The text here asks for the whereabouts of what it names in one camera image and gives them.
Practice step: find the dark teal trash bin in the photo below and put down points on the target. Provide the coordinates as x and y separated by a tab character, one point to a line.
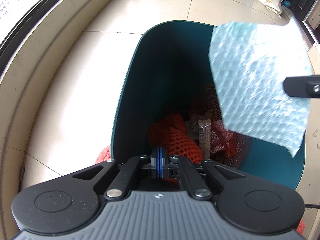
170	74

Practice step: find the brown snack stick wrapper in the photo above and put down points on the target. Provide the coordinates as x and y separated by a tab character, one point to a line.
205	137

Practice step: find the red mesh net bag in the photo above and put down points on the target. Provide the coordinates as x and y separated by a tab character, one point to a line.
227	147

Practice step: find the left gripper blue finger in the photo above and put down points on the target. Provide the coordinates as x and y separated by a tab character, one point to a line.
155	162
163	162

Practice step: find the light blue bubble wrap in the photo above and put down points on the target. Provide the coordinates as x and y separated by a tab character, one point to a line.
249	63

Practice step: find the red foam fruit net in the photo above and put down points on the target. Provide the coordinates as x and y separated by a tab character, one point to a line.
171	133

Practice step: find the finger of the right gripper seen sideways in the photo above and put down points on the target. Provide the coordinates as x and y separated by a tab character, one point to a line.
302	86

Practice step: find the orange red floor mat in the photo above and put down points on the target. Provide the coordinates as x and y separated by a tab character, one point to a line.
104	155

